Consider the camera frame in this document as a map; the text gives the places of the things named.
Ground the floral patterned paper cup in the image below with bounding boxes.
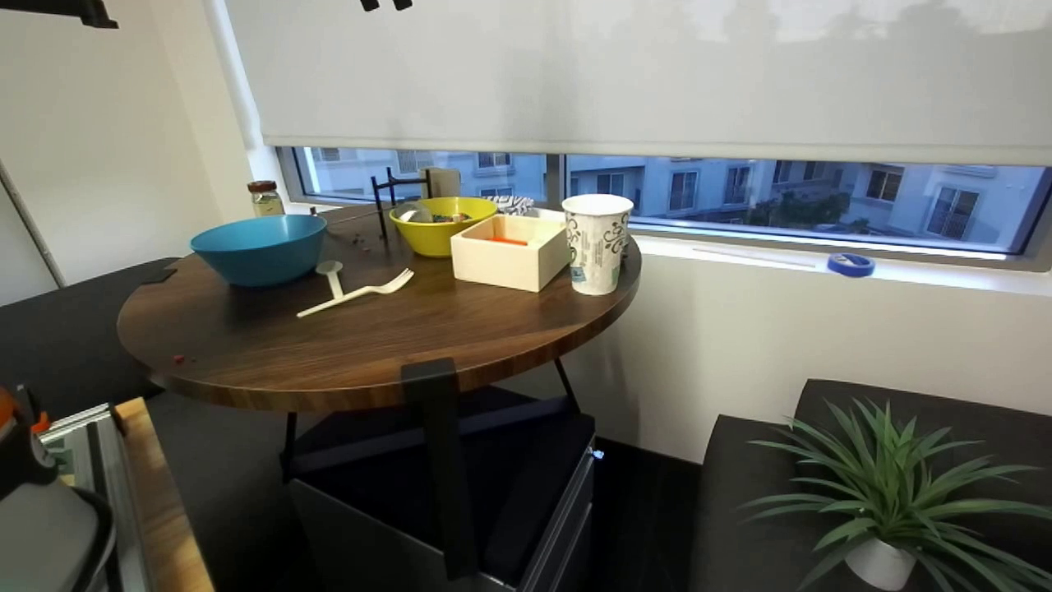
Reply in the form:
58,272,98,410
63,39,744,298
558,190,637,298

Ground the spice jar with brown lid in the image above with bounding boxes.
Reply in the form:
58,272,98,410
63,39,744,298
244,177,285,219

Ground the small patterned paper bowl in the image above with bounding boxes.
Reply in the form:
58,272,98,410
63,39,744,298
485,190,543,216

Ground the yellow plastic bowl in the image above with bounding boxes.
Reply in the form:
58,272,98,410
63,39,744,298
385,195,504,261

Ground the white roller window blind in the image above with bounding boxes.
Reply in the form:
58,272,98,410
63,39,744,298
223,0,1052,166

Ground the small white plastic scoop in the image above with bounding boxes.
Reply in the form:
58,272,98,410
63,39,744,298
313,255,350,301

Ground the blue plastic bowl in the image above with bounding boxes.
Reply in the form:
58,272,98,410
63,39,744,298
187,211,331,291

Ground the light wooden square box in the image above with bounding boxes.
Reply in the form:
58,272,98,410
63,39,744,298
446,206,574,296

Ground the white plastic fork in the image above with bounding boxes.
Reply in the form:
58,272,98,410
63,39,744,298
293,264,420,321

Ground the black padded bench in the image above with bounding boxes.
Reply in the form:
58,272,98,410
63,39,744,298
0,255,185,424

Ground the blue tape roll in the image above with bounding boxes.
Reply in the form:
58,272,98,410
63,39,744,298
824,251,879,278

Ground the light wooden plank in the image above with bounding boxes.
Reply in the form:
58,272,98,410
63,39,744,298
113,395,218,592

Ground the green spiky potted plant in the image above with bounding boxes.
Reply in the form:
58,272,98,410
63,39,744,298
744,395,1052,592

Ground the white plant pot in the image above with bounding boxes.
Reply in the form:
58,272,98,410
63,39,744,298
843,534,922,592

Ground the black wire stand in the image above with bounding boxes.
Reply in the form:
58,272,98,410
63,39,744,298
368,163,433,241

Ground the black arm cable sleeve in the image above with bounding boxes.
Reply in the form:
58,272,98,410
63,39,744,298
0,0,122,31

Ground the window with grey frame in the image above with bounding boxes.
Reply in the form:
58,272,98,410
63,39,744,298
272,145,1052,264

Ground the black metal table frame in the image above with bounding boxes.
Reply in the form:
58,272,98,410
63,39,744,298
279,354,583,586

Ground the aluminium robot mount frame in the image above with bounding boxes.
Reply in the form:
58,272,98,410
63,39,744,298
43,401,130,592

